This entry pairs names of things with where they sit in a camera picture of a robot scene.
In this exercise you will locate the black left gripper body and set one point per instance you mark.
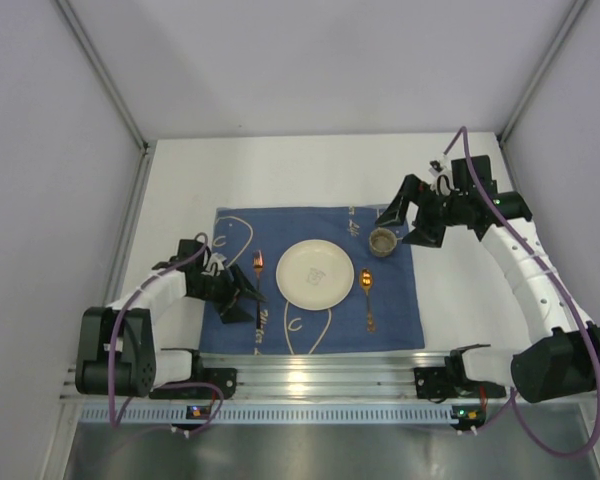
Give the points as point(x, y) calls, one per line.
point(222, 291)

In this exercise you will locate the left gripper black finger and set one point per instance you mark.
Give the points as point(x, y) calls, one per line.
point(230, 312)
point(245, 288)

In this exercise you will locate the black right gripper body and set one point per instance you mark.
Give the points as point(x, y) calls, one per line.
point(425, 212)

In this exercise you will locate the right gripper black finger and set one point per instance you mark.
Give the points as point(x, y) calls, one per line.
point(410, 191)
point(425, 235)

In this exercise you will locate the copper long-handle fork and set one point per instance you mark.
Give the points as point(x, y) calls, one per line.
point(258, 266)

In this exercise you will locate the speckled ceramic ramekin cup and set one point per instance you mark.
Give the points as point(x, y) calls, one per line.
point(382, 242)

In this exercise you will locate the cream round plate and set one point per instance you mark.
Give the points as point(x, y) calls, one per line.
point(315, 275)

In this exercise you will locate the gold ornate-handle spoon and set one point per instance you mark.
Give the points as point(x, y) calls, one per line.
point(366, 283)

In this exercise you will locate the blue embroidered cloth placemat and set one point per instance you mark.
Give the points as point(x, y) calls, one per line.
point(289, 330)

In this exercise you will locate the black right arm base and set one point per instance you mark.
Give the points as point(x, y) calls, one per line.
point(436, 385)

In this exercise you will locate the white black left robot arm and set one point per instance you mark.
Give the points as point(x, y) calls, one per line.
point(119, 351)

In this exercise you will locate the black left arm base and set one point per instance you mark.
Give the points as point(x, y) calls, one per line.
point(224, 379)

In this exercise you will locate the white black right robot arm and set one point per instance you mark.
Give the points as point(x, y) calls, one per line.
point(564, 342)

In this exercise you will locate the aluminium mounting rail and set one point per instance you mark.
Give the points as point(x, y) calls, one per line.
point(364, 377)

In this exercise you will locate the grey slotted cable duct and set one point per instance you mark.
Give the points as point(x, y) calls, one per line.
point(331, 414)

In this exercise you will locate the aluminium frame post left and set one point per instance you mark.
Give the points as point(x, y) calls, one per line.
point(79, 32)

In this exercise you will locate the aluminium frame post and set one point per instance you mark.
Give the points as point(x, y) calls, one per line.
point(79, 32)
point(567, 24)

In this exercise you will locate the aluminium frame post right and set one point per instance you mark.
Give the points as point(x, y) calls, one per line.
point(567, 24)

